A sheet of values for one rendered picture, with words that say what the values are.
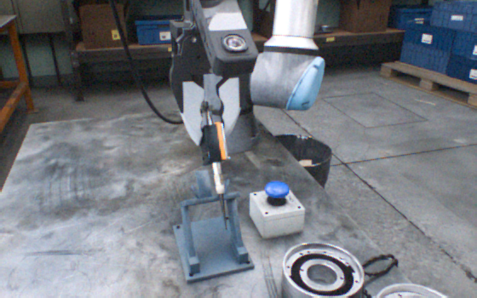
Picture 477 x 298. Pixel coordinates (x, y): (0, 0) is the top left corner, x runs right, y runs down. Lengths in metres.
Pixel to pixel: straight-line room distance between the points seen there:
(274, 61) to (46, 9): 3.43
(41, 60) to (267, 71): 3.76
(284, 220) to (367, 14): 4.06
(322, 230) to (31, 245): 0.46
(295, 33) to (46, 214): 0.58
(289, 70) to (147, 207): 0.38
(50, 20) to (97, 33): 0.49
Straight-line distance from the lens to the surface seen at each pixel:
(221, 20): 0.43
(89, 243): 0.69
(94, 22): 3.81
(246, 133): 0.91
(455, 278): 1.96
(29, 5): 4.14
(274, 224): 0.65
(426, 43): 4.56
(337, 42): 4.39
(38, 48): 4.44
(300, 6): 0.85
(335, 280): 0.58
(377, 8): 4.66
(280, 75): 0.83
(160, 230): 0.69
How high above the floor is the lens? 1.21
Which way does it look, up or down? 26 degrees down
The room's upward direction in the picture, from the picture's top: straight up
